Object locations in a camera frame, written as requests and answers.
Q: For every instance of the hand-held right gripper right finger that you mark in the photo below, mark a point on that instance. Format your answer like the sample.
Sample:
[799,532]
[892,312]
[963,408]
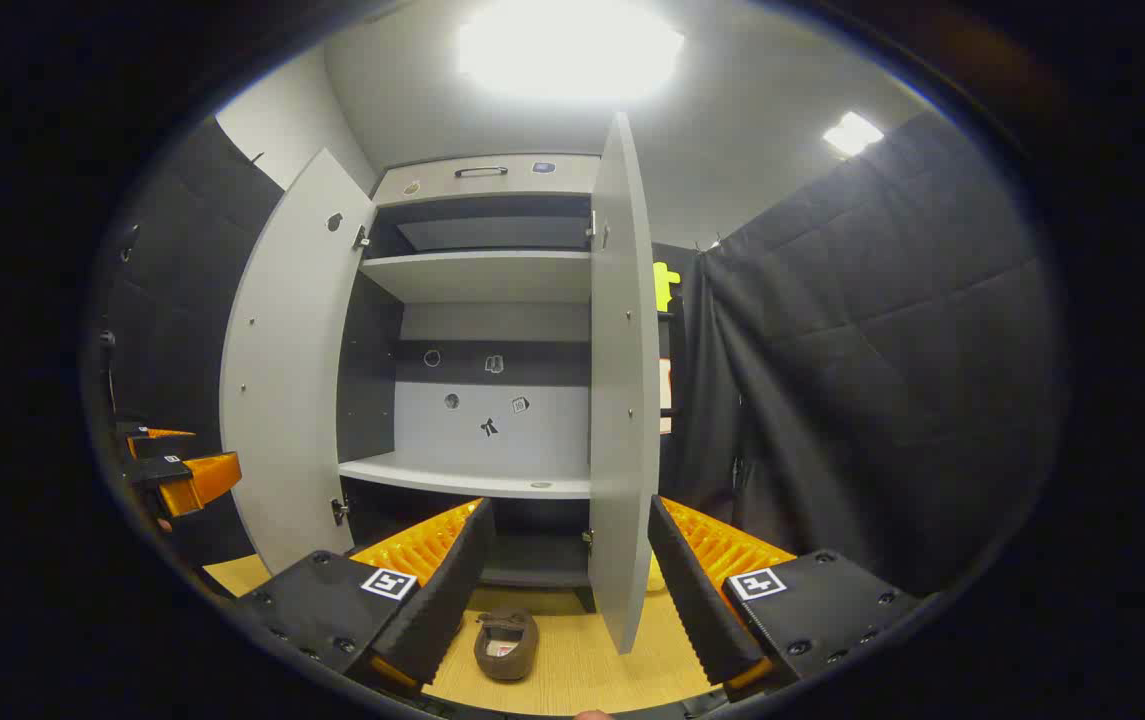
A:
[697,600]

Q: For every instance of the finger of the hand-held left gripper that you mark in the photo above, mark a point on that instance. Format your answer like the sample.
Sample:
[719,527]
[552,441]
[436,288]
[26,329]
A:
[162,434]
[207,478]

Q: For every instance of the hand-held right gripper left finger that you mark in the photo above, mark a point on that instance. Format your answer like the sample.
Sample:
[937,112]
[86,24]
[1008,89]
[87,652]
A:
[447,600]

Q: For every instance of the brown fuzzy shoe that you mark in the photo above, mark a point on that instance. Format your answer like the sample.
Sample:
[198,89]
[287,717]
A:
[507,660]

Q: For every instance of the grey cabinet door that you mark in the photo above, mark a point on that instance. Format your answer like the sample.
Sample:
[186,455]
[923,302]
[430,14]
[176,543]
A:
[622,400]
[282,380]

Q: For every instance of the grey shoe cabinet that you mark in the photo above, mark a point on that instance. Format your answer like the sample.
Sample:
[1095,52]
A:
[482,275]

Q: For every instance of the black backdrop cloth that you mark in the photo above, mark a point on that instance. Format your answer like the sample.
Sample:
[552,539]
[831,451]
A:
[882,350]

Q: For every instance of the small ceiling light panel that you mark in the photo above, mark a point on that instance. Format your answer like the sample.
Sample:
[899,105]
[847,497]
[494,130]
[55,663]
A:
[852,133]

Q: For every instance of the large ceiling light panel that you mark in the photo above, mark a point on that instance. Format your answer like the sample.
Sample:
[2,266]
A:
[572,50]

